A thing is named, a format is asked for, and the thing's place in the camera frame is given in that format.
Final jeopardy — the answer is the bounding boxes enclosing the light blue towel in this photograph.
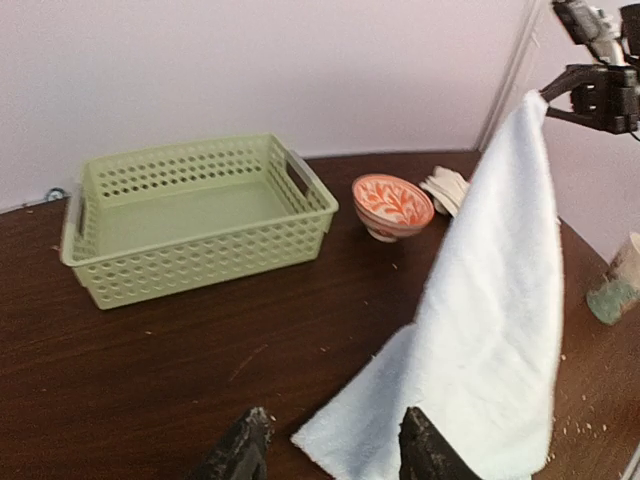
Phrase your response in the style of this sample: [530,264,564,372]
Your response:
[292,90,564,479]

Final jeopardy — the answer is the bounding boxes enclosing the red patterned white bowl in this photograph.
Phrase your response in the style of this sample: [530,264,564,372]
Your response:
[351,174,435,243]

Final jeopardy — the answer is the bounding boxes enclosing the green plastic basket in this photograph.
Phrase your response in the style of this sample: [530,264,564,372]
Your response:
[60,134,339,310]

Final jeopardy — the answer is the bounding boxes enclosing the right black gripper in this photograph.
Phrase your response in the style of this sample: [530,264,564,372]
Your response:
[539,64,639,134]

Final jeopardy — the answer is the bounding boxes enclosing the cream floral mug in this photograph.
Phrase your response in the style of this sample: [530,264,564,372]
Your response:
[586,232,639,325]

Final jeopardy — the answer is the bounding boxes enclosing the white folded towel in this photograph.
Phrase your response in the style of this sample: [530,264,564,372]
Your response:
[419,166,470,217]

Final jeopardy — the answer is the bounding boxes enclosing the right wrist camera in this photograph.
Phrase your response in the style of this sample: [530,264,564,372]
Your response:
[552,0,626,66]

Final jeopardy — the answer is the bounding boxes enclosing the right aluminium frame post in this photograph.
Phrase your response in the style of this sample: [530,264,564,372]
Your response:
[475,0,546,152]

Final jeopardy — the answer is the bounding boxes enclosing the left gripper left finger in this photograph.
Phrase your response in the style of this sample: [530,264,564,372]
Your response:
[192,407,273,480]

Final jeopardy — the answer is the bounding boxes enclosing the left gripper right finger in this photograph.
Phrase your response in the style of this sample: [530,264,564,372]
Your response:
[399,407,480,480]

